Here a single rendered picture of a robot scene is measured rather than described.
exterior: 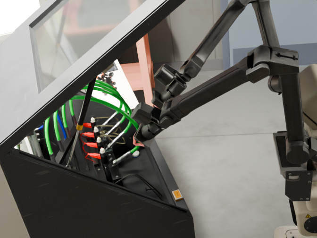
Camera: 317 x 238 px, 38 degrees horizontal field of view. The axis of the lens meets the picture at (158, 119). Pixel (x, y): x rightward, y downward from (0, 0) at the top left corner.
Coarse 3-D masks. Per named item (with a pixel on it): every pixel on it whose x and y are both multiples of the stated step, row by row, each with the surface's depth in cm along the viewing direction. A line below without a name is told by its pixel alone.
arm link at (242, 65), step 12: (252, 60) 141; (228, 72) 141; (240, 72) 138; (252, 72) 134; (264, 72) 133; (204, 84) 148; (216, 84) 143; (228, 84) 142; (240, 84) 142; (180, 96) 154; (192, 96) 149; (204, 96) 148; (216, 96) 147; (168, 108) 156; (180, 108) 153; (192, 108) 152; (180, 120) 156
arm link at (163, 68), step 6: (162, 66) 178; (168, 66) 178; (156, 72) 181; (162, 72) 177; (168, 72) 178; (174, 72) 179; (186, 72) 177; (192, 72) 178; (156, 78) 179; (162, 78) 177; (168, 78) 177; (186, 78) 178
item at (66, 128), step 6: (96, 84) 192; (108, 90) 195; (114, 90) 196; (120, 96) 198; (66, 120) 197; (120, 120) 205; (66, 126) 198; (114, 126) 206; (66, 132) 200; (108, 132) 206
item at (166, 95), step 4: (152, 92) 186; (156, 92) 185; (164, 92) 182; (168, 92) 180; (156, 96) 182; (160, 96) 183; (164, 96) 181; (168, 96) 181; (172, 96) 181; (156, 100) 181; (160, 100) 182; (164, 100) 182
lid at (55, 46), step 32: (64, 0) 182; (96, 0) 161; (128, 0) 144; (160, 0) 127; (32, 32) 182; (64, 32) 161; (96, 32) 145; (128, 32) 127; (0, 64) 176; (32, 64) 156; (64, 64) 145; (96, 64) 129; (0, 96) 156; (32, 96) 140; (64, 96) 132; (0, 128) 140; (32, 128) 134
